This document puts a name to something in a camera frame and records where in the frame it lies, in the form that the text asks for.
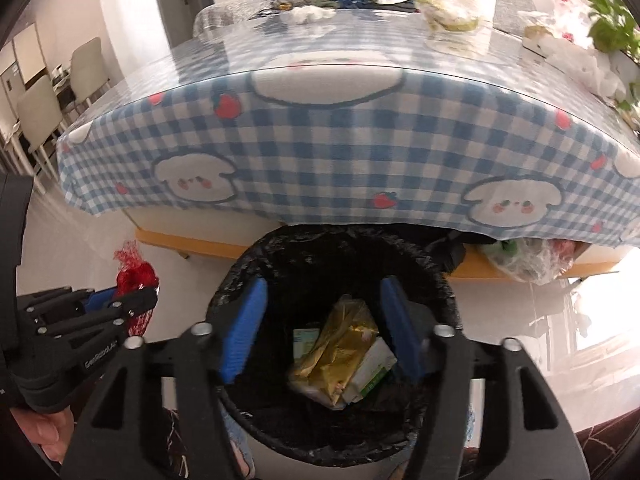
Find grey door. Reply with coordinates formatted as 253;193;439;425
150;0;208;50

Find person's left hand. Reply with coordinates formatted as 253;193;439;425
10;404;76;465

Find red mesh bag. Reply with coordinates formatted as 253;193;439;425
114;240;162;338

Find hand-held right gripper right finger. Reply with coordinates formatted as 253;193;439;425
377;275;591;480

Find green potted plant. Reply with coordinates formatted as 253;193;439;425
585;0;640;111

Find clear plastic bag red print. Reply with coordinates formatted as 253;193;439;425
535;0;596;46

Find blue checked tablecloth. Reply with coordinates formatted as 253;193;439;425
55;7;640;251

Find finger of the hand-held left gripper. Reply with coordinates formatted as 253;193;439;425
32;287;159;342
20;286;120;313

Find black lined trash bin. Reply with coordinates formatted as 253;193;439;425
207;225;463;468

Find clear plastic bag yellow contents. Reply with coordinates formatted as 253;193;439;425
415;0;486;33

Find tan paper box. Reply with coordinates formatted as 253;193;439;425
522;25;556;53

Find wooden table shelf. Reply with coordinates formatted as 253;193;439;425
135;227;621;281

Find white green medicine box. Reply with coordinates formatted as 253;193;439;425
342;337;398;406

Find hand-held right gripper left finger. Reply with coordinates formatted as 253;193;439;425
60;277;271;480

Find clear plastic bag under table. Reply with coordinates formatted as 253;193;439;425
477;237;581;286

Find gold foil bag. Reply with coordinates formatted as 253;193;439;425
287;295;381;408

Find crumpled white tissue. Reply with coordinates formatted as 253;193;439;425
290;5;336;24

